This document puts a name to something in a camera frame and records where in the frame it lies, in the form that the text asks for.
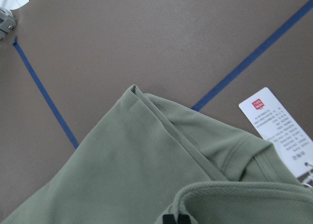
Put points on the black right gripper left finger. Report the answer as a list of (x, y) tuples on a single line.
[(168, 219)]

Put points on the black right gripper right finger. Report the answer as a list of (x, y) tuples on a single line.
[(184, 219)]

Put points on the olive green long-sleeve shirt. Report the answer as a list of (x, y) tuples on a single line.
[(149, 157)]

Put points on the white paper clothing tag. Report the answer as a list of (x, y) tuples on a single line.
[(274, 124)]

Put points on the aluminium frame post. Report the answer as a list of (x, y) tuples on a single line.
[(7, 22)]

